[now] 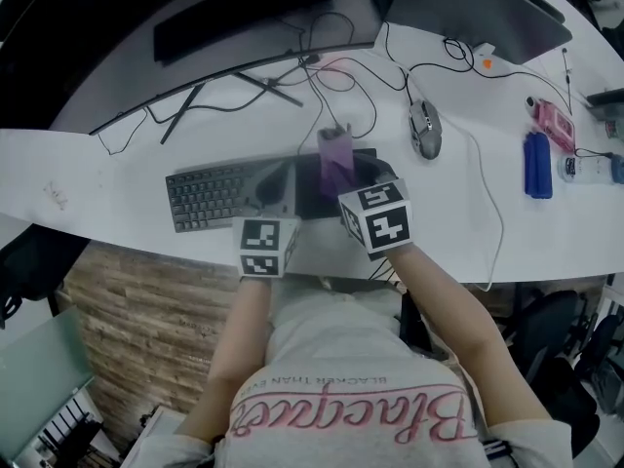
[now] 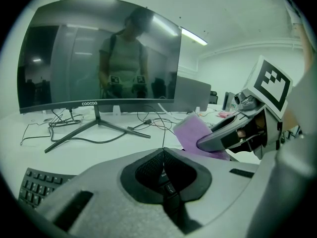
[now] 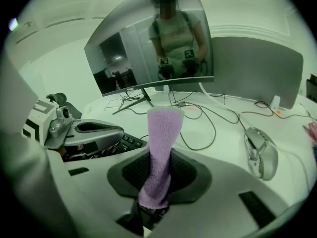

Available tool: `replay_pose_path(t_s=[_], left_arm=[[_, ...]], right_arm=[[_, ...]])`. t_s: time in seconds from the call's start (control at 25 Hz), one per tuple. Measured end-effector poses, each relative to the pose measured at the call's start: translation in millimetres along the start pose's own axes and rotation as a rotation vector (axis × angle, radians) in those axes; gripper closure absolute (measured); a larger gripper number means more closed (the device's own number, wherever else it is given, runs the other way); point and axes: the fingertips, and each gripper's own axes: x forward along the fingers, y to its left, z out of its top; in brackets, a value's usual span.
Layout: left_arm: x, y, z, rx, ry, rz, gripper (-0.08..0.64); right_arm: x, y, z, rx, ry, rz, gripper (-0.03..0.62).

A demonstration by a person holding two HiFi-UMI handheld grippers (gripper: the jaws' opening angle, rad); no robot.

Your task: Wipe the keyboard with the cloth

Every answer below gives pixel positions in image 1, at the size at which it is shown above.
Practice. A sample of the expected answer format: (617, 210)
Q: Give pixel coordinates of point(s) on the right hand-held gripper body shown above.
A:
(382, 222)

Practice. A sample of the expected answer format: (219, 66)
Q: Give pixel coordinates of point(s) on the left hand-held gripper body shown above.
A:
(265, 246)

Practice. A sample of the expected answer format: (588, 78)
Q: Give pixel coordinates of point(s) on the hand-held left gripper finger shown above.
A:
(261, 183)
(291, 193)

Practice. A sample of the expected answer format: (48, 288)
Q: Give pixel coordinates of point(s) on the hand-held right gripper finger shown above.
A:
(382, 171)

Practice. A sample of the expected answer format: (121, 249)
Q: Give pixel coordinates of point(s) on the purple cloth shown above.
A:
(335, 159)

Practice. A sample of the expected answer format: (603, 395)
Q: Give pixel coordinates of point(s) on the black keyboard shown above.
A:
(205, 198)

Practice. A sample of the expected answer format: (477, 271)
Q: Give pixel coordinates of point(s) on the person's right forearm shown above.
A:
(453, 320)

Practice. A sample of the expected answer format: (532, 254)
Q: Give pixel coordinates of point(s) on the person's left forearm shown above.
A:
(239, 339)

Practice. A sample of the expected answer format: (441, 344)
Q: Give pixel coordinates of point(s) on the grey computer mouse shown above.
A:
(425, 129)

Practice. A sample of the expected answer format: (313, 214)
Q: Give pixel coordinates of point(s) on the black monitor stand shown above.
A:
(185, 110)

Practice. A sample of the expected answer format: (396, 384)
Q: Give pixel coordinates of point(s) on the black waist pack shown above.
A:
(419, 324)

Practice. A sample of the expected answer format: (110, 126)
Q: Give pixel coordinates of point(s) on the white printed t-shirt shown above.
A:
(341, 359)

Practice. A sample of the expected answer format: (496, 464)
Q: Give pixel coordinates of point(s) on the blue folded pouch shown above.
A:
(537, 164)

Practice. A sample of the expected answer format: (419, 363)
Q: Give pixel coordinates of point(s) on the pink handheld device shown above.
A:
(553, 122)

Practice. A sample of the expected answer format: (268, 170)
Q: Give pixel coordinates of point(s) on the thin black rod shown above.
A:
(568, 81)

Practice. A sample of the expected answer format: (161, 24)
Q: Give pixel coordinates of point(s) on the black office chair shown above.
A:
(39, 271)
(556, 339)

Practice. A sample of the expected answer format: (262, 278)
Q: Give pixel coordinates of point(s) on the curved black monitor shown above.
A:
(97, 42)

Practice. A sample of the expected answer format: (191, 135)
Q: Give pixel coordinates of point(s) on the frosted glass panel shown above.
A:
(39, 383)

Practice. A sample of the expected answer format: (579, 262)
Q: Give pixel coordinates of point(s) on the white bracket with orange dot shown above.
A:
(490, 59)

